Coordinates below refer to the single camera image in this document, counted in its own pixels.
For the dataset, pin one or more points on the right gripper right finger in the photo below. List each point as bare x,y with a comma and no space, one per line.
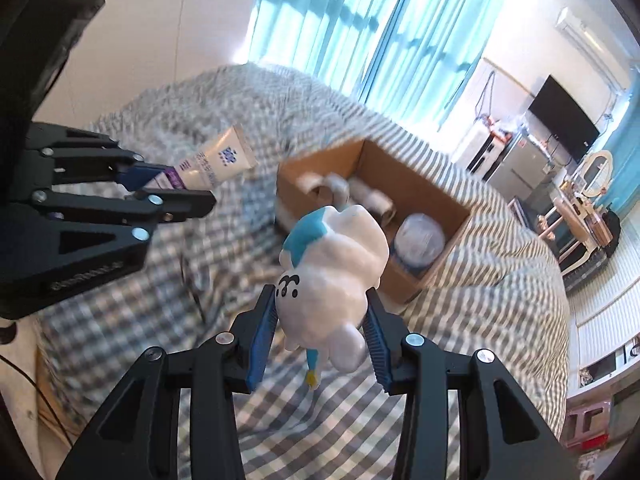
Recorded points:
502,435

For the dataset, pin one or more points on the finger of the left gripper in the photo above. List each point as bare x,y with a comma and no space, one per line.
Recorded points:
144,206
58,155

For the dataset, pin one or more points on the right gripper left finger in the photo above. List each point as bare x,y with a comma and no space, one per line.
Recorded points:
134,433

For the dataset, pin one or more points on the white cream tube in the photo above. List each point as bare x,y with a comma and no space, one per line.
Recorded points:
216,162

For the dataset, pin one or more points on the white plush toy blue star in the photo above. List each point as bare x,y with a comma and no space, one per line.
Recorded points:
330,259

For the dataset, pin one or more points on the clear plastic jar blue label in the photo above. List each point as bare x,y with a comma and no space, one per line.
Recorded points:
418,242

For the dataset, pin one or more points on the checkered bed quilt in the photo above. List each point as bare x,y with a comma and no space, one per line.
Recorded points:
498,287

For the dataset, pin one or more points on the white sliding wardrobe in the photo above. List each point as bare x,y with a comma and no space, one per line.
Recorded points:
604,308

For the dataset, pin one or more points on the white vanity desk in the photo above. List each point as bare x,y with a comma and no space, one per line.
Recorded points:
577,212

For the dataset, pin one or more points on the brown cardboard box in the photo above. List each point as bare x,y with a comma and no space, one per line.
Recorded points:
411,194

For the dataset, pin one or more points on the silver small fridge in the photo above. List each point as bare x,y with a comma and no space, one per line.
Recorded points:
523,167

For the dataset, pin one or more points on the white oval vanity mirror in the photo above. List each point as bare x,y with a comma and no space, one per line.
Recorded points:
597,171

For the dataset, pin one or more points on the teal right curtain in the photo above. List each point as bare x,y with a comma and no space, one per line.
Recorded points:
623,144

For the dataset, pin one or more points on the teal window curtain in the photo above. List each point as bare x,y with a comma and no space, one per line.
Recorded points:
409,60

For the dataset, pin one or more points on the white air conditioner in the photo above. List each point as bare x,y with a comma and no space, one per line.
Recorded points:
612,69

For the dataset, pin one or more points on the black wall television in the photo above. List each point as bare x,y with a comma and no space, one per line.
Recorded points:
564,119

